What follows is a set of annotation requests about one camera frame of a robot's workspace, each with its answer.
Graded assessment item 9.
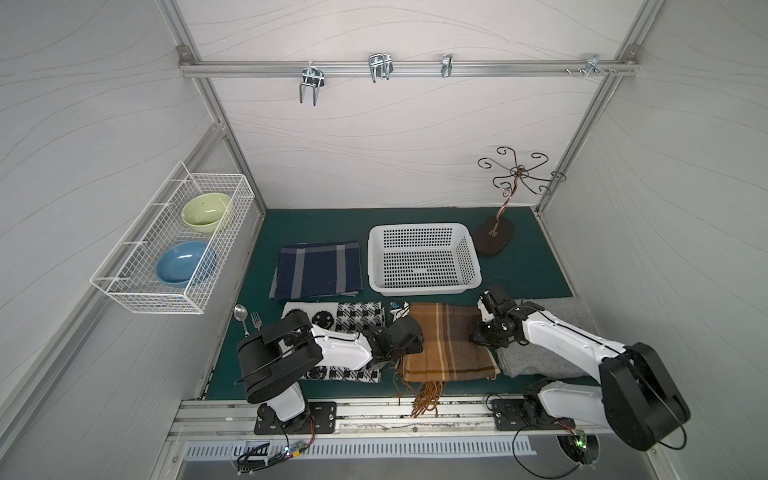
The grey fuzzy scarf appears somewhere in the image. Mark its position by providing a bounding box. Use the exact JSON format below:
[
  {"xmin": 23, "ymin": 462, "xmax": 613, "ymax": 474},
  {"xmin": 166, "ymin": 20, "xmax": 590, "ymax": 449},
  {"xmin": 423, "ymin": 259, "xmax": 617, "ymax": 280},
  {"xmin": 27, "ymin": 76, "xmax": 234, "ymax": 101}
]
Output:
[{"xmin": 495, "ymin": 297, "xmax": 596, "ymax": 379}]

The brown plaid scarf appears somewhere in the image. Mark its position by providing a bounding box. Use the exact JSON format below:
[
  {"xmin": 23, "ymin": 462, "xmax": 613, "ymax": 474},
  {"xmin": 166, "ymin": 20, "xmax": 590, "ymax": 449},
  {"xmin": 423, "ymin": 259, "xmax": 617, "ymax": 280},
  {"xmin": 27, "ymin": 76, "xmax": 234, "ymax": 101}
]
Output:
[{"xmin": 401, "ymin": 303, "xmax": 501, "ymax": 383}]

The black white smiley scarf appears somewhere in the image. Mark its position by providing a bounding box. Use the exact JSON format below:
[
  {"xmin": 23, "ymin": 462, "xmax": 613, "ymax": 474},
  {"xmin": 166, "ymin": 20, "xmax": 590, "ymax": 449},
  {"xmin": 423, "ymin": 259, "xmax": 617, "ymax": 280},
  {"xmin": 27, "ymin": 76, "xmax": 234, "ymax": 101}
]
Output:
[{"xmin": 281, "ymin": 302, "xmax": 385, "ymax": 384}]

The navy striped scarf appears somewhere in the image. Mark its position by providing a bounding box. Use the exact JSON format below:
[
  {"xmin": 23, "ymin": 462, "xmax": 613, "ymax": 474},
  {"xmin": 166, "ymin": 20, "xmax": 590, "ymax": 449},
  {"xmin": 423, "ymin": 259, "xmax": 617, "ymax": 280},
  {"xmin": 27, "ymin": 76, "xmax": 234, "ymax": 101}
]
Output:
[{"xmin": 270, "ymin": 241, "xmax": 363, "ymax": 301}]

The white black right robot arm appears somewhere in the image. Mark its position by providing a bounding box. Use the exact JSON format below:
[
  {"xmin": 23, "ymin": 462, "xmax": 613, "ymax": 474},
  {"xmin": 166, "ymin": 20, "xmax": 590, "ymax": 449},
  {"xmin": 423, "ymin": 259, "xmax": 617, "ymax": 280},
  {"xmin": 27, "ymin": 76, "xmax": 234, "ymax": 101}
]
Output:
[{"xmin": 470, "ymin": 285, "xmax": 691, "ymax": 451}]

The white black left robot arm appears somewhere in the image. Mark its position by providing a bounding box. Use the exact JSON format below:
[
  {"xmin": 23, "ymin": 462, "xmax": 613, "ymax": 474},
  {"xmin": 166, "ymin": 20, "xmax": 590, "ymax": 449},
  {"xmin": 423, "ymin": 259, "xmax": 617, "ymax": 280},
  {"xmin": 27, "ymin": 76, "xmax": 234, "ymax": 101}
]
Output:
[{"xmin": 236, "ymin": 308, "xmax": 424, "ymax": 434}]

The white plastic perforated basket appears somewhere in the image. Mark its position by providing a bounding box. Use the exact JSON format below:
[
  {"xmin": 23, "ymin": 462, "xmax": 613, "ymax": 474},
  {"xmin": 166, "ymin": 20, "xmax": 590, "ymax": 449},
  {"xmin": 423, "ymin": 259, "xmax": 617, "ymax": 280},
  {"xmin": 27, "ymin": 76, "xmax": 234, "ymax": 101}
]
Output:
[{"xmin": 367, "ymin": 223, "xmax": 482, "ymax": 297}]

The metal fork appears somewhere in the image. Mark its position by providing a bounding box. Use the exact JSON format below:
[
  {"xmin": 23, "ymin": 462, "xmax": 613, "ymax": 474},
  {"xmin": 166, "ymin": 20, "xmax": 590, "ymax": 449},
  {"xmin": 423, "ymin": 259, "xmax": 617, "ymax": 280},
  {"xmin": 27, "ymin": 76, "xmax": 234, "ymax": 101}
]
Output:
[{"xmin": 250, "ymin": 311, "xmax": 262, "ymax": 331}]

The metal spoon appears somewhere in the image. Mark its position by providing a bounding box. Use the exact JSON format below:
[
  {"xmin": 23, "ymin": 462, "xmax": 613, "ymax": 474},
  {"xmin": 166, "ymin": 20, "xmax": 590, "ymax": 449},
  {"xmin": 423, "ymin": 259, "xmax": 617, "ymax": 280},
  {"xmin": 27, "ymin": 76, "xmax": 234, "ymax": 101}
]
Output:
[{"xmin": 233, "ymin": 304, "xmax": 250, "ymax": 337}]

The green ceramic bowl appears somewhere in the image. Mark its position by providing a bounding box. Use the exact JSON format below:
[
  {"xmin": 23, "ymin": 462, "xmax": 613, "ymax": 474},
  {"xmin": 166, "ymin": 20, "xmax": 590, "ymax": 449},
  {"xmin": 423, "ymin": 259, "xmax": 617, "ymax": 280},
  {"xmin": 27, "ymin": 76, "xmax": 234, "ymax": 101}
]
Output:
[{"xmin": 181, "ymin": 192, "xmax": 234, "ymax": 235}]

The blue ceramic bowl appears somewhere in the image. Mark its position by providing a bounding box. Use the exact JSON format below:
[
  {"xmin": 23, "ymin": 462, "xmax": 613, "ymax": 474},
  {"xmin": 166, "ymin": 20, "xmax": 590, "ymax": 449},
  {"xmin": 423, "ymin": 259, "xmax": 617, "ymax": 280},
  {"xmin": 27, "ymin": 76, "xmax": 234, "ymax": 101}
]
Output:
[{"xmin": 155, "ymin": 240, "xmax": 218, "ymax": 288}]

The looped metal hook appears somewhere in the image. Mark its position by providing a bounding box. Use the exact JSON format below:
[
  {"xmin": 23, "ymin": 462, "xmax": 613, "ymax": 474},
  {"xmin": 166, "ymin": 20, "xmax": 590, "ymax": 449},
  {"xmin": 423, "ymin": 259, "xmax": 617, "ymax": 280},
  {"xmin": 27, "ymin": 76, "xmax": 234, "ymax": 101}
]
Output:
[{"xmin": 368, "ymin": 53, "xmax": 394, "ymax": 83}]

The double prong metal hook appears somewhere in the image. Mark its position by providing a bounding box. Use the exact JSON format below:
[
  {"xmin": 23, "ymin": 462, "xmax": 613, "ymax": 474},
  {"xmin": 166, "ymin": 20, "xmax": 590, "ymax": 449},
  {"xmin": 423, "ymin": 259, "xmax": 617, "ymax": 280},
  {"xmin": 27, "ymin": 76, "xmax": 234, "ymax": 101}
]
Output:
[{"xmin": 299, "ymin": 65, "xmax": 325, "ymax": 106}]

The right metal hook clamp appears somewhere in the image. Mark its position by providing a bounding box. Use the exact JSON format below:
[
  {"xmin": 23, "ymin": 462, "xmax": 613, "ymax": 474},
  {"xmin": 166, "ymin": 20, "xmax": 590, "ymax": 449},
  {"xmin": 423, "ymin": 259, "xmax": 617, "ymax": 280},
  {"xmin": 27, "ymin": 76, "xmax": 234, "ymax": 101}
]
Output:
[{"xmin": 564, "ymin": 54, "xmax": 618, "ymax": 79}]

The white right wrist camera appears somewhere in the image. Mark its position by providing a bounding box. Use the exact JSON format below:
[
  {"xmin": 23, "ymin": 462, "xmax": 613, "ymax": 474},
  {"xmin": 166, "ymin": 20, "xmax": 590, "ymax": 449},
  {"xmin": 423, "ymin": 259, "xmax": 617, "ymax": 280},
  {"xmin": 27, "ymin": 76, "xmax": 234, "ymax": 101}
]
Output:
[{"xmin": 477, "ymin": 295, "xmax": 495, "ymax": 324}]

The copper wire jewelry stand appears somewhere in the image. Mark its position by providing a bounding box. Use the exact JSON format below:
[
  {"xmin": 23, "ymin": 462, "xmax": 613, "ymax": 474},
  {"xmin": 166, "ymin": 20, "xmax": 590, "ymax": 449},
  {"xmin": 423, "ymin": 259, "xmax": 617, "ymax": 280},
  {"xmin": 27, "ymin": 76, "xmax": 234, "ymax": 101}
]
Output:
[{"xmin": 472, "ymin": 146, "xmax": 567, "ymax": 256}]

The right base black cable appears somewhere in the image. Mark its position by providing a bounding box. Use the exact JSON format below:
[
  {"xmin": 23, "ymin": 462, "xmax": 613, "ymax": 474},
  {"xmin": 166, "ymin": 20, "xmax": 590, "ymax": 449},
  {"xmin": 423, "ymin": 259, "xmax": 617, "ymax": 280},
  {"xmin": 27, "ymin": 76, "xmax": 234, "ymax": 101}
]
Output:
[{"xmin": 511, "ymin": 419, "xmax": 601, "ymax": 480}]

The left base cable bundle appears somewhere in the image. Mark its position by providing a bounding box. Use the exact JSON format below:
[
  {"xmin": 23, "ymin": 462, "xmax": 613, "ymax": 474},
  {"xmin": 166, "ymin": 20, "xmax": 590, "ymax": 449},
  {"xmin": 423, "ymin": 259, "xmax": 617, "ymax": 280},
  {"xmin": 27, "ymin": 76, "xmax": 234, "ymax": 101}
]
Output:
[{"xmin": 233, "ymin": 413, "xmax": 317, "ymax": 475}]

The white slotted cable duct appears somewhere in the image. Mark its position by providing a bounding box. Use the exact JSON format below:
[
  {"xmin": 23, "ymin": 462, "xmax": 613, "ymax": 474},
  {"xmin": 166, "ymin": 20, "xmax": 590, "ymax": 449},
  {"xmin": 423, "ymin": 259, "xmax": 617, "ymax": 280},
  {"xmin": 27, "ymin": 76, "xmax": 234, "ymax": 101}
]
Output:
[{"xmin": 184, "ymin": 434, "xmax": 537, "ymax": 463}]

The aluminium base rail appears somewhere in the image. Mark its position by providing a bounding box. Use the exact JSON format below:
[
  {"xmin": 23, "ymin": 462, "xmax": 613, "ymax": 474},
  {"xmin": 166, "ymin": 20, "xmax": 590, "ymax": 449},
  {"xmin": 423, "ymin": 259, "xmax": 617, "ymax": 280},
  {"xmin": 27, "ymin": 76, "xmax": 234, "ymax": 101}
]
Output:
[{"xmin": 166, "ymin": 392, "xmax": 613, "ymax": 444}]

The white wire wall basket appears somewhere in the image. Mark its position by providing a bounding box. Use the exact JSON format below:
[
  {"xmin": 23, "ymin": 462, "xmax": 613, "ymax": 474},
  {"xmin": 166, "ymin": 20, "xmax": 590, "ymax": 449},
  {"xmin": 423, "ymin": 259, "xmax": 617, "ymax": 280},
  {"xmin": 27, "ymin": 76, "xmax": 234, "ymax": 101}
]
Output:
[{"xmin": 90, "ymin": 163, "xmax": 255, "ymax": 315}]

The aluminium crossbar rail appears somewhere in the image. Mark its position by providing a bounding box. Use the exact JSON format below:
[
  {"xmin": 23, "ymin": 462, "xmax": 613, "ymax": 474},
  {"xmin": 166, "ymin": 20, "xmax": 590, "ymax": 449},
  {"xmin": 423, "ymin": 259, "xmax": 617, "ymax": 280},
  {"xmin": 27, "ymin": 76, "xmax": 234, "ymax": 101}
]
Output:
[{"xmin": 180, "ymin": 59, "xmax": 640, "ymax": 80}]

